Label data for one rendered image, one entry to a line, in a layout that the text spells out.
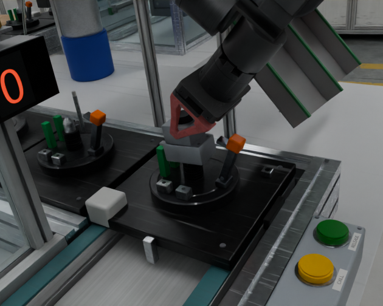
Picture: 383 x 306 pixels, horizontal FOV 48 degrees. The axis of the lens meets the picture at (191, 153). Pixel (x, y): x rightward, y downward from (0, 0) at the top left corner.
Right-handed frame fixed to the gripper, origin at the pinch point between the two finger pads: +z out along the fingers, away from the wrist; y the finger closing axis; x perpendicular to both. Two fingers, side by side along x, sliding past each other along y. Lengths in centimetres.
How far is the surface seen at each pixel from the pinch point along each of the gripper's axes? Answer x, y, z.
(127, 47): -50, -86, 70
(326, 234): 23.2, 2.8, -6.3
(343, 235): 24.6, 2.1, -7.5
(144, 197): 3.0, 5.3, 11.6
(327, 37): 5.6, -48.5, -3.7
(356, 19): 12, -394, 103
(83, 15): -56, -57, 48
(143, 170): -0.7, -1.0, 14.9
